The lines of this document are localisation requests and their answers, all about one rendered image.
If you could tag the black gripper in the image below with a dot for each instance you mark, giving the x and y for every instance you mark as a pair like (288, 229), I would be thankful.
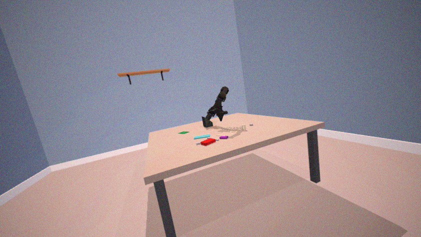
(221, 113)

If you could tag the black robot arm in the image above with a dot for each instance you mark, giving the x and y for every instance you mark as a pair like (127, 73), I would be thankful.
(218, 102)

